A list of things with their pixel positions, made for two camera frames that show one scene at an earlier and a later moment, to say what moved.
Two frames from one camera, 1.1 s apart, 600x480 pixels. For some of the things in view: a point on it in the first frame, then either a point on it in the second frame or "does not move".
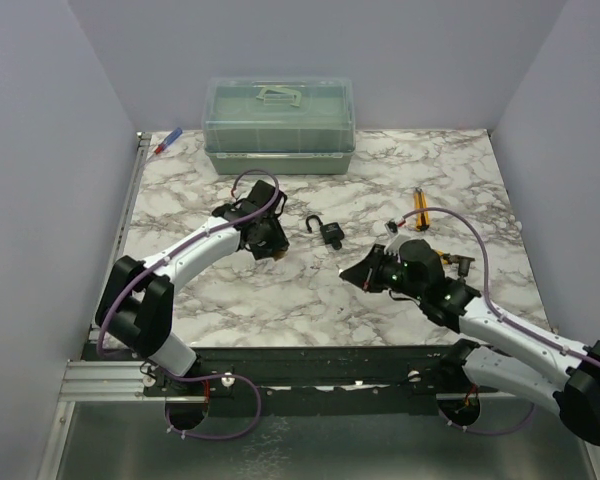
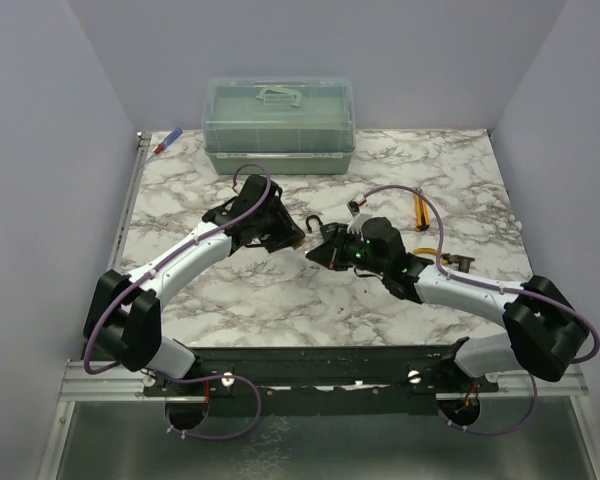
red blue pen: (172, 136) does not move
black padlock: (331, 232) does not move
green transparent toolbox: (278, 125) does not move
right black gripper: (365, 274) to (330, 253)
